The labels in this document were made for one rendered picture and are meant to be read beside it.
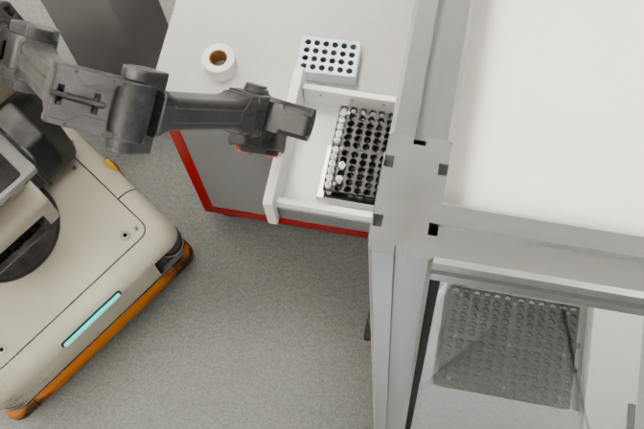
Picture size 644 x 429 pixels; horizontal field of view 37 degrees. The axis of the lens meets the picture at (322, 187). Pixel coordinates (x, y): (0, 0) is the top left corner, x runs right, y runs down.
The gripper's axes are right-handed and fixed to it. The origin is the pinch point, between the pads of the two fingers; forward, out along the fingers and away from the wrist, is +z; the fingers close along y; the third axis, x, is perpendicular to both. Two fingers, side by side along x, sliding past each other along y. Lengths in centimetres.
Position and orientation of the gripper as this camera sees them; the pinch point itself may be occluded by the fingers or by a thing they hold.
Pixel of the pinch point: (261, 151)
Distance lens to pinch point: 182.3
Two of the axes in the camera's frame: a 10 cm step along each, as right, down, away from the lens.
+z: -0.2, 3.7, 9.3
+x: 1.7, -9.1, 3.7
